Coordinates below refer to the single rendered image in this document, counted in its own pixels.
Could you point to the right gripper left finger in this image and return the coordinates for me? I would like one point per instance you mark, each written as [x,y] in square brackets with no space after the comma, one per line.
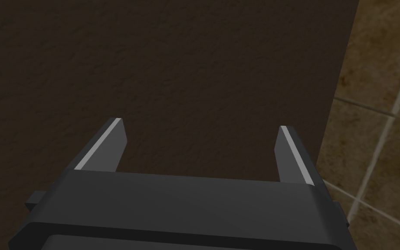
[105,151]

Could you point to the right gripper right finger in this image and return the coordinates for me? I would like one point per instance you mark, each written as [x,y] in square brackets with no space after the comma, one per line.
[288,160]

